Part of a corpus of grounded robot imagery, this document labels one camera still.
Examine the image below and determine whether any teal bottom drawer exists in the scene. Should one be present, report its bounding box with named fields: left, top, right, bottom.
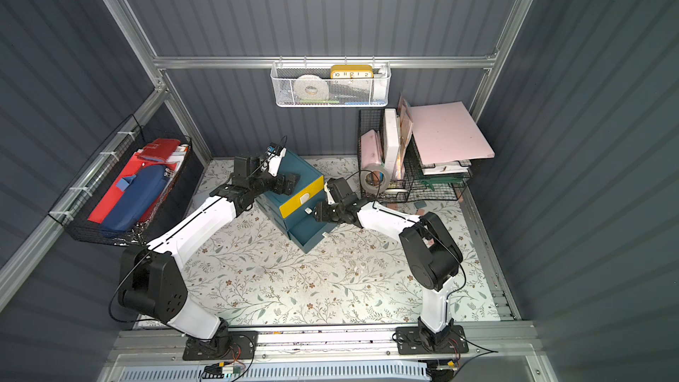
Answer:
left=288, top=215, right=337, bottom=254

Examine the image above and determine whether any yellow drawer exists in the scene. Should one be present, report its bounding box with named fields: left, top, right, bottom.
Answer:
left=279, top=175, right=325, bottom=219

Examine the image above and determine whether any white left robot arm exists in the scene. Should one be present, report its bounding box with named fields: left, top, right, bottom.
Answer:
left=111, top=144, right=299, bottom=341

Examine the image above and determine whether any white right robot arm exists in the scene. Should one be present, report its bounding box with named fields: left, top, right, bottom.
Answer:
left=313, top=178, right=463, bottom=335

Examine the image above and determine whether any teal drawer cabinet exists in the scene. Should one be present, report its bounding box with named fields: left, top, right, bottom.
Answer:
left=255, top=149, right=325, bottom=240

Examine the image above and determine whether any clear packing tape roll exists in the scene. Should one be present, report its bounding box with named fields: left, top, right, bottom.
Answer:
left=359, top=164, right=391, bottom=196

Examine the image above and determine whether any pink notebook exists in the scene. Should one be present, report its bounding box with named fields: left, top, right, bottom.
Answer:
left=360, top=129, right=383, bottom=169

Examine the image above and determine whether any red folder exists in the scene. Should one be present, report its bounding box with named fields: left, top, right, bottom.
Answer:
left=88, top=138, right=189, bottom=226

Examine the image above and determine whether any white book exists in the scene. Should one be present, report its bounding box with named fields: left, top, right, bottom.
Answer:
left=382, top=109, right=400, bottom=180

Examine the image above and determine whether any blue pencil pouch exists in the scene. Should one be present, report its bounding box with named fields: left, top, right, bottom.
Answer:
left=100, top=164, right=170, bottom=238

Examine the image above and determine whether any white tape roll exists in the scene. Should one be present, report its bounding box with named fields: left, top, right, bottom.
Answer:
left=293, top=74, right=330, bottom=102

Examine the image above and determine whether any pink foam board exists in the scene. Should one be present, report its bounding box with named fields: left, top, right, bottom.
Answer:
left=410, top=102, right=495, bottom=166

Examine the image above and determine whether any yellow clock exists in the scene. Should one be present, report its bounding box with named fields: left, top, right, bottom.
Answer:
left=330, top=64, right=374, bottom=81

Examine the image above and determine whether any black wire desk rack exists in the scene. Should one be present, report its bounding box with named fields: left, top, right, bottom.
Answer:
left=357, top=109, right=473, bottom=203

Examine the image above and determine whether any black wire side basket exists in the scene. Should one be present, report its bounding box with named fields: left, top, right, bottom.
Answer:
left=49, top=117, right=202, bottom=247

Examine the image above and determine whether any white wire wall basket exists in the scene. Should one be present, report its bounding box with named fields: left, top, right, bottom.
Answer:
left=271, top=60, right=392, bottom=108

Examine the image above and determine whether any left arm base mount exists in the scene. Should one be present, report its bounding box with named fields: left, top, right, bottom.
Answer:
left=182, top=331, right=259, bottom=361

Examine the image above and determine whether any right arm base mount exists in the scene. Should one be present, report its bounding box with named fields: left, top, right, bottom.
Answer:
left=392, top=325, right=470, bottom=355

